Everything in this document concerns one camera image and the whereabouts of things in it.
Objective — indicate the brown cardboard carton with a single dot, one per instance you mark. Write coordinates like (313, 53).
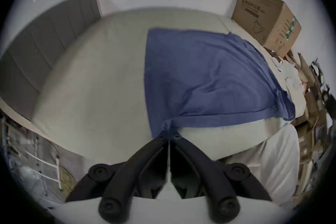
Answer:
(270, 20)

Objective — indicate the pile of flattened cardboard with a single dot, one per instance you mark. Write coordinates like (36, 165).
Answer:
(311, 102)

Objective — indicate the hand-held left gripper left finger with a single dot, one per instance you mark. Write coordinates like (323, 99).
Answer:
(131, 165)

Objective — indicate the bed with beige sheet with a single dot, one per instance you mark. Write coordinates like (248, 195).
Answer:
(99, 81)

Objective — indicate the grey padded headboard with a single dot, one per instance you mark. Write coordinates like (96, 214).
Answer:
(44, 44)

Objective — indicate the dark blue shirt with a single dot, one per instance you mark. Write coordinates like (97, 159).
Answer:
(210, 73)

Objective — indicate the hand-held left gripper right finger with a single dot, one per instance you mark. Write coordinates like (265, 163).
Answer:
(207, 167)

